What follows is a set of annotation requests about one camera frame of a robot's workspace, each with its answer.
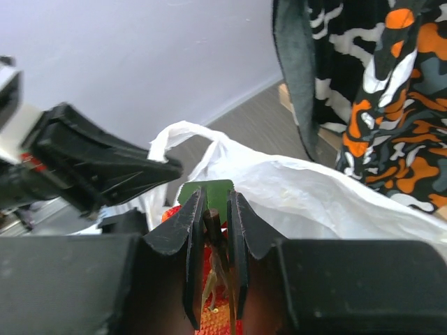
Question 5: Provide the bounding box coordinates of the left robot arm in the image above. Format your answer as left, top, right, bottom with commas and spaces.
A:
1, 103, 183, 219

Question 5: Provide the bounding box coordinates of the orange camouflage cloth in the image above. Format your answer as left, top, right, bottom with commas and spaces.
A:
337, 1, 446, 214

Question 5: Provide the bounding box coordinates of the red cherry bunch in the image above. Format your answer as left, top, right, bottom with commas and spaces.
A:
161, 179, 243, 334

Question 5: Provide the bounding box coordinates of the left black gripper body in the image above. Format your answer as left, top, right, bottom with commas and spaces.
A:
21, 104, 101, 216

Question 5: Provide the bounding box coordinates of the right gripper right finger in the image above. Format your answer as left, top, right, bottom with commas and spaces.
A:
227, 191, 446, 334

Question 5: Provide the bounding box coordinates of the wooden clothes rack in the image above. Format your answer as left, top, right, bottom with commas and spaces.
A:
278, 83, 342, 151

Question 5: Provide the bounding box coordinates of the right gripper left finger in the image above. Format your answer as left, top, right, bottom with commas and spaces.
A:
1, 189, 206, 334

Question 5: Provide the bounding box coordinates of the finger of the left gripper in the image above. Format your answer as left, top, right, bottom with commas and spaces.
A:
34, 104, 184, 210

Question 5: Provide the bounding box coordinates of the white plastic bag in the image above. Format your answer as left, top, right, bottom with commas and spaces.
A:
148, 121, 446, 249

